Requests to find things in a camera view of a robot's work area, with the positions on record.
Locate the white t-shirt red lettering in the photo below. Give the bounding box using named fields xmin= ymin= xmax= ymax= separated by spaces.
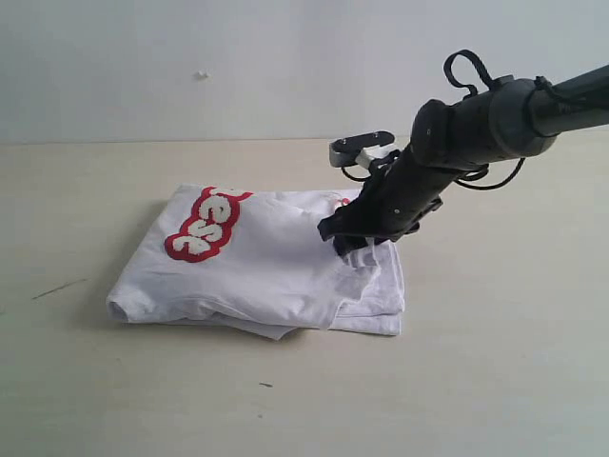
xmin=107 ymin=185 xmax=405 ymax=340

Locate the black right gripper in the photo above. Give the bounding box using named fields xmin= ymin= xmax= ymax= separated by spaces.
xmin=317 ymin=151 xmax=462 ymax=257

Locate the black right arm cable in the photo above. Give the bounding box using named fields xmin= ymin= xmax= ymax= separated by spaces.
xmin=342 ymin=49 xmax=591 ymax=191

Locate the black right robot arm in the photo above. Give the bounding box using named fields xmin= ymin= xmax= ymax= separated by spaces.
xmin=318 ymin=67 xmax=608 ymax=255

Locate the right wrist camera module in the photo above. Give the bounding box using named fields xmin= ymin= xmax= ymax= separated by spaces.
xmin=329 ymin=130 xmax=400 ymax=169

